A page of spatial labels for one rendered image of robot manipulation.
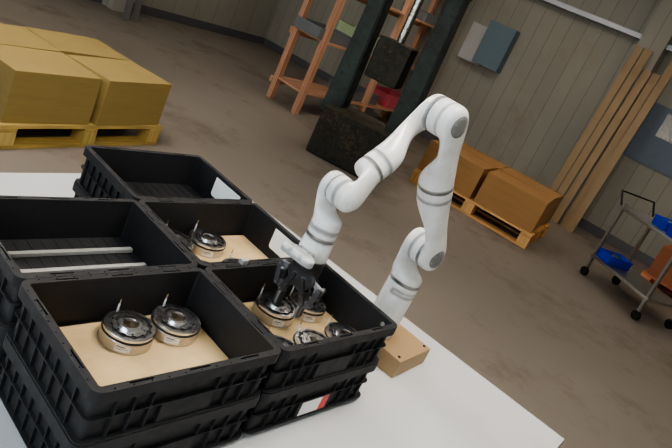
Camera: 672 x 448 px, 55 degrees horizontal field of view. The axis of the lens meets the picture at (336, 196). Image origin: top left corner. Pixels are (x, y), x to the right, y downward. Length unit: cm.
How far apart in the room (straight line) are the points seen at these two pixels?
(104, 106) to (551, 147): 622
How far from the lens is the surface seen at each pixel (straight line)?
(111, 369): 128
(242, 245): 187
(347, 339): 145
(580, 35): 916
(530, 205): 654
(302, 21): 759
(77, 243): 162
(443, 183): 162
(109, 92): 438
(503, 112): 932
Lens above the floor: 161
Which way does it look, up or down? 17 degrees down
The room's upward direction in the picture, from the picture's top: 25 degrees clockwise
